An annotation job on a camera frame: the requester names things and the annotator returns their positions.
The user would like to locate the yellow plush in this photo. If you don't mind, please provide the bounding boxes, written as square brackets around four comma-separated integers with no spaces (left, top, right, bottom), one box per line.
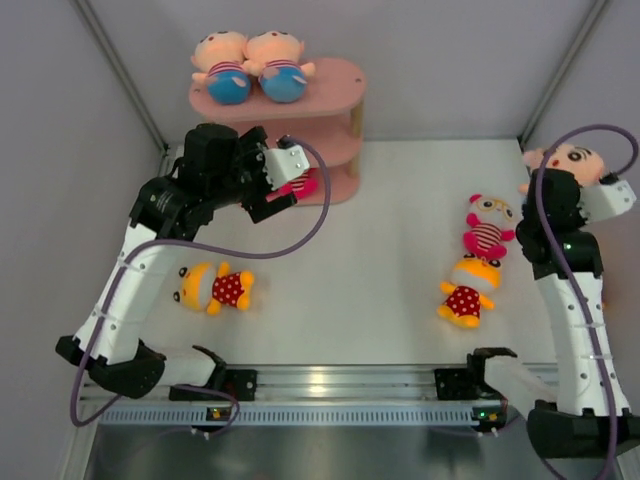
[436,253,502,329]

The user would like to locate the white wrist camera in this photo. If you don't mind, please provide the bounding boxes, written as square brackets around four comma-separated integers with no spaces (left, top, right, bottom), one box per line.
[264,136,310,190]
[589,179,637,222]

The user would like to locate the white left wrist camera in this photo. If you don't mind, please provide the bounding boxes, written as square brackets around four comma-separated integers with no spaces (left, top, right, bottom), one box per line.
[264,136,310,190]

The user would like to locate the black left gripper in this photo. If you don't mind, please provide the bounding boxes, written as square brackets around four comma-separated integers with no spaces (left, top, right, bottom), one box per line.
[206,129,295,224]

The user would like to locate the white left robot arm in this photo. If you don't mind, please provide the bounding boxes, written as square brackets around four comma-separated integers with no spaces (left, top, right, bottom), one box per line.
[55,123,309,400]

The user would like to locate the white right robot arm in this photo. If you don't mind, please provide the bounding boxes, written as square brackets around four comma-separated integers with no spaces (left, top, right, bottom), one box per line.
[466,168,639,461]

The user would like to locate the boy doll blue shorts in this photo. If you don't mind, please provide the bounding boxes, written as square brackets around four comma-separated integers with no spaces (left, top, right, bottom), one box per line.
[191,31,251,105]
[243,30,316,104]
[518,143,606,196]

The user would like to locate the pink plush with glasses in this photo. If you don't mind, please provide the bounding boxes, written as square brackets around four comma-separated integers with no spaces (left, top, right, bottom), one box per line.
[462,194,517,260]

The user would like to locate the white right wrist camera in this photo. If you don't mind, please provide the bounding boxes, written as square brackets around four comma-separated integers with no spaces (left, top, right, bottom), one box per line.
[589,179,637,222]

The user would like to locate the aluminium front rail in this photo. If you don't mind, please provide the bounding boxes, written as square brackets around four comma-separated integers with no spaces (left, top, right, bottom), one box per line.
[79,365,515,428]

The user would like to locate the yellow plush left table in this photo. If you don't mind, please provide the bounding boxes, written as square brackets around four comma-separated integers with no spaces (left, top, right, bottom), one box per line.
[172,262,255,316]

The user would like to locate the right pink striped plush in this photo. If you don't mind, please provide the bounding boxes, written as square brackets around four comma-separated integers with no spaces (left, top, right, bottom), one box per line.
[278,168,318,200]

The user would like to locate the pink three-tier wooden shelf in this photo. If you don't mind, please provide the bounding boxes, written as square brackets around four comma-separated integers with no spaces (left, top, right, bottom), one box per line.
[189,57,367,203]

